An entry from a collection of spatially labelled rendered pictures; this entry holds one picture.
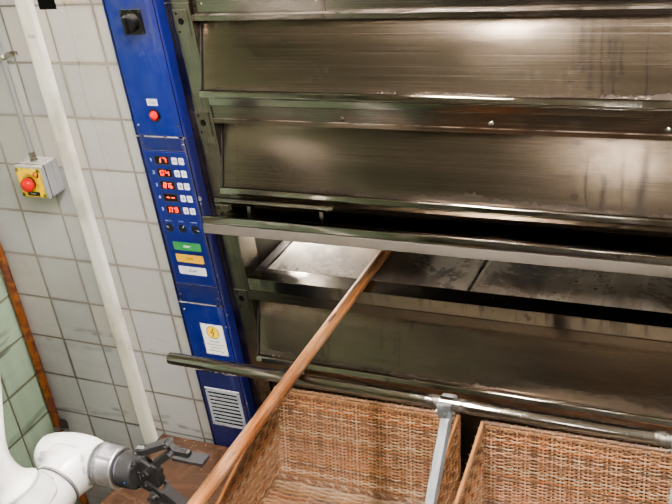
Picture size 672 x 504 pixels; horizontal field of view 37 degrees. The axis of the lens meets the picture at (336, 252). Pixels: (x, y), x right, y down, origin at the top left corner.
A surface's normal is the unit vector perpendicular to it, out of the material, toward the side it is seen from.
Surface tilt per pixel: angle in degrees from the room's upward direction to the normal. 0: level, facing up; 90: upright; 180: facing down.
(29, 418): 90
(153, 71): 90
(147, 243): 90
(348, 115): 90
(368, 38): 70
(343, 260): 0
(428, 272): 0
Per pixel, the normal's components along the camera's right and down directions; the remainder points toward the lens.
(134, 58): -0.42, 0.48
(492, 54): -0.44, 0.15
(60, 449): -0.22, -0.77
